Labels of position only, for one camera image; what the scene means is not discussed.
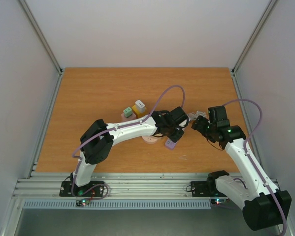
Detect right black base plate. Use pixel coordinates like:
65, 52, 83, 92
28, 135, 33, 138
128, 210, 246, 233
190, 181, 211, 197

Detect grey slotted cable duct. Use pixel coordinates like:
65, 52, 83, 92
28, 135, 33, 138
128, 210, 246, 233
23, 199, 211, 210

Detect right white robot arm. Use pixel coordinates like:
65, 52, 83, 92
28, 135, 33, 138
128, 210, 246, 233
192, 106, 292, 235

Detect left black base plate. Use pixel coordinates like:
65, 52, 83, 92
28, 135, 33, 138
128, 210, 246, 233
59, 181, 104, 197

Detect yellow cube socket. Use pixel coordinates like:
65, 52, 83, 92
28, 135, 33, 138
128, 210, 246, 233
131, 105, 148, 118

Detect pink cube socket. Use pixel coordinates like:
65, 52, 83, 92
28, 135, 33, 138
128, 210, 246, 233
121, 113, 137, 122

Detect purple power strip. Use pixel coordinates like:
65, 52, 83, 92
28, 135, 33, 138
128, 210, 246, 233
165, 139, 177, 150

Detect pink round socket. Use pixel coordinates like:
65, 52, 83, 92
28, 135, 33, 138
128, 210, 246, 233
142, 136, 159, 144

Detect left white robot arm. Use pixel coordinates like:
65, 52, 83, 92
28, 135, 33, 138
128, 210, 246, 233
71, 107, 189, 196

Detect green charger plug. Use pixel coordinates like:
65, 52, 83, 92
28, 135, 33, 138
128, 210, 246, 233
123, 107, 133, 118

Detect white 66W charger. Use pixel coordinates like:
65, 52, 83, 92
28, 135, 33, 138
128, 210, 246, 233
135, 100, 146, 113

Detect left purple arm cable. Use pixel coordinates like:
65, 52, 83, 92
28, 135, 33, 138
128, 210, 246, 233
71, 85, 187, 197

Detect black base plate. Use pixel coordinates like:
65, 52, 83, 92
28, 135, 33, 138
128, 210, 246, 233
59, 181, 104, 197
190, 181, 211, 197

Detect aluminium rail frame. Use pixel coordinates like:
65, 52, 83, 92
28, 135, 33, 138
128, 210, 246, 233
12, 171, 208, 199

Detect white knotted cable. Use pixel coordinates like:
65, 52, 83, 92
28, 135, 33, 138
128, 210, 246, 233
186, 110, 207, 121

